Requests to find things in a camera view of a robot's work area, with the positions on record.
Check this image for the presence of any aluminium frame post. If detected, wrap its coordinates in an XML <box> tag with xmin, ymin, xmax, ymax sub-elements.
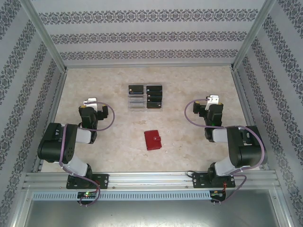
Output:
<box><xmin>20</xmin><ymin>0</ymin><xmax>69</xmax><ymax>73</ymax></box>
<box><xmin>230</xmin><ymin>0</ymin><xmax>277</xmax><ymax>71</ymax></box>

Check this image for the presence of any aluminium side rail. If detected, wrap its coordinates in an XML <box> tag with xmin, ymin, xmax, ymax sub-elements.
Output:
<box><xmin>231</xmin><ymin>68</ymin><xmax>270</xmax><ymax>171</ymax></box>
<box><xmin>33</xmin><ymin>68</ymin><xmax>68</xmax><ymax>173</ymax></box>

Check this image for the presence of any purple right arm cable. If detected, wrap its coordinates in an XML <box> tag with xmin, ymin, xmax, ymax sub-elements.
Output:
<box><xmin>184</xmin><ymin>100</ymin><xmax>266</xmax><ymax>204</ymax></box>

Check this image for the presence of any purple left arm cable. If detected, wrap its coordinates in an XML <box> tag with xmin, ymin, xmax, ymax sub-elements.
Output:
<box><xmin>58</xmin><ymin>101</ymin><xmax>116</xmax><ymax>207</ymax></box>

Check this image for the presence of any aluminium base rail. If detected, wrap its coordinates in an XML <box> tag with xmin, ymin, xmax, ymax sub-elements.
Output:
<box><xmin>22</xmin><ymin>172</ymin><xmax>281</xmax><ymax>190</ymax></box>

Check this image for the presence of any grey metal panel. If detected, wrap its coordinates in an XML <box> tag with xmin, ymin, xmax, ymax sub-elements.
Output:
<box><xmin>9</xmin><ymin>186</ymin><xmax>296</xmax><ymax>227</ymax></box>

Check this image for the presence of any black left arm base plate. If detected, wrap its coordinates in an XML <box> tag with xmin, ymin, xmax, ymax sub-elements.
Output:
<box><xmin>66</xmin><ymin>174</ymin><xmax>110</xmax><ymax>190</ymax></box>

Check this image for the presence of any clear acrylic card stand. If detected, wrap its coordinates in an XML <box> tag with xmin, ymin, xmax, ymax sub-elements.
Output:
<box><xmin>127</xmin><ymin>83</ymin><xmax>164</xmax><ymax>112</ymax></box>

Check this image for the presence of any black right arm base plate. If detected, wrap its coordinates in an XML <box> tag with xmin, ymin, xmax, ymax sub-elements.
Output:
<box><xmin>192</xmin><ymin>172</ymin><xmax>236</xmax><ymax>189</ymax></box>

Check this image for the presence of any red card holder wallet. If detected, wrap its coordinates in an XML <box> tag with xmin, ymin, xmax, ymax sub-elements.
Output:
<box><xmin>144</xmin><ymin>130</ymin><xmax>163</xmax><ymax>151</ymax></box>

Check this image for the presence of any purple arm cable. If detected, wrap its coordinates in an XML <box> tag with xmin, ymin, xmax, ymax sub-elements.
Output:
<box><xmin>58</xmin><ymin>101</ymin><xmax>116</xmax><ymax>207</ymax></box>
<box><xmin>184</xmin><ymin>100</ymin><xmax>266</xmax><ymax>204</ymax></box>

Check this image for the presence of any white slotted cable duct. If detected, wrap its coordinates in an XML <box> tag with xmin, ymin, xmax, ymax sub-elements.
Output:
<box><xmin>32</xmin><ymin>191</ymin><xmax>211</xmax><ymax>201</ymax></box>

